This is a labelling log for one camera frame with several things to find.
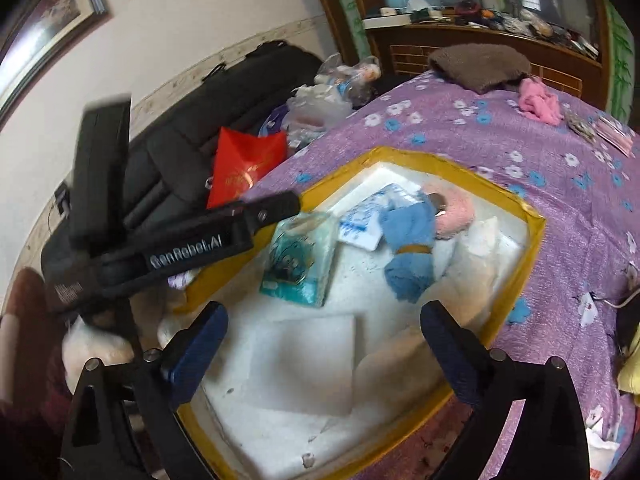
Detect brown knitted cloth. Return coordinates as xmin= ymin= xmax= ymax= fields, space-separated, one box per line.
xmin=427 ymin=44 xmax=532 ymax=95

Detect printed clear packet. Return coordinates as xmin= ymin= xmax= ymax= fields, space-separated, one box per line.
xmin=565 ymin=112 xmax=598 ymax=141

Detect white plastic packet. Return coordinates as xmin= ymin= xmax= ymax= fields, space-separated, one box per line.
xmin=240 ymin=312 xmax=361 ymax=418

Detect yellow packet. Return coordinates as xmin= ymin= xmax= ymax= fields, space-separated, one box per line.
xmin=617 ymin=320 xmax=640 ymax=406

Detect red gift bag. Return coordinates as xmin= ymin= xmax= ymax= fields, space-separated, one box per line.
xmin=206 ymin=126 xmax=290 ymax=210

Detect white towel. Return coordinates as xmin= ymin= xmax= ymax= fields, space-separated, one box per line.
xmin=440 ymin=216 xmax=506 ymax=321

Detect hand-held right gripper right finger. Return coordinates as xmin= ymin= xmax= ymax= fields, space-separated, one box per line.
xmin=419 ymin=300 xmax=591 ymax=480

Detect black electric motor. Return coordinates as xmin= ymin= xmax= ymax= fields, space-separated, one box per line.
xmin=614 ymin=300 xmax=640 ymax=356

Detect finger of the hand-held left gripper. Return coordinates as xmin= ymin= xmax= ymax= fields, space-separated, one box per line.
xmin=239 ymin=191 xmax=302 ymax=229

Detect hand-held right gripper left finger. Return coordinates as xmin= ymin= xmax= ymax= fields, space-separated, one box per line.
xmin=59 ymin=301 xmax=230 ymax=480

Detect blue printed white packet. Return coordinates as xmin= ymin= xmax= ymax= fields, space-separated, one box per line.
xmin=339 ymin=184 xmax=426 ymax=251

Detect black bag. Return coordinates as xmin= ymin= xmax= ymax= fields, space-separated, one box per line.
xmin=40 ymin=40 xmax=326 ymax=286

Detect pink cloth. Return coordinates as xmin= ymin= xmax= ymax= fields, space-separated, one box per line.
xmin=517 ymin=76 xmax=565 ymax=126

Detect blue towel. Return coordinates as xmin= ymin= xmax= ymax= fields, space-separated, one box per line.
xmin=377 ymin=202 xmax=436 ymax=304

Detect purple floral tablecloth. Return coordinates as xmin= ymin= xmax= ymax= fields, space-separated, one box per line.
xmin=240 ymin=69 xmax=640 ymax=480

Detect white cable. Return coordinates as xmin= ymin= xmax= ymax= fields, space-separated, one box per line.
xmin=590 ymin=287 xmax=640 ymax=311

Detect dark red cloth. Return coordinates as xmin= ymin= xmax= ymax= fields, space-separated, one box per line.
xmin=0 ymin=267 xmax=76 ymax=431

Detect pale cloth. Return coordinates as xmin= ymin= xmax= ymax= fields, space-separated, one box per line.
xmin=62 ymin=317 xmax=138 ymax=391

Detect pink fluffy purse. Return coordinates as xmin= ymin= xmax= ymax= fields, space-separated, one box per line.
xmin=422 ymin=182 xmax=475 ymax=240

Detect framed picture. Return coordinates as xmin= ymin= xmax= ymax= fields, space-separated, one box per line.
xmin=0 ymin=0 xmax=112 ymax=126

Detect bamboo painting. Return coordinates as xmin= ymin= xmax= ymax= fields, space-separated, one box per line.
xmin=602 ymin=0 xmax=636 ymax=126
xmin=325 ymin=0 xmax=366 ymax=66

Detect teal cartoon tissue pack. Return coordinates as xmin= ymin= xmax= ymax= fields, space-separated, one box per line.
xmin=259 ymin=211 xmax=341 ymax=308

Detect white paper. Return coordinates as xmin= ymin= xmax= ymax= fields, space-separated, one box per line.
xmin=582 ymin=420 xmax=628 ymax=468

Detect plastic bag with bottles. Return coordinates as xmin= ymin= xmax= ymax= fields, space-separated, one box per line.
xmin=315 ymin=55 xmax=383 ymax=108

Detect pink packet stack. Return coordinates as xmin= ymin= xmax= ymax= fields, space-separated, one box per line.
xmin=592 ymin=115 xmax=638 ymax=156

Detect white foam box yellow tape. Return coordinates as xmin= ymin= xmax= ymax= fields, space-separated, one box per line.
xmin=170 ymin=146 xmax=547 ymax=480

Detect clear plastic bag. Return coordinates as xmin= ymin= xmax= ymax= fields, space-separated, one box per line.
xmin=285 ymin=82 xmax=356 ymax=133

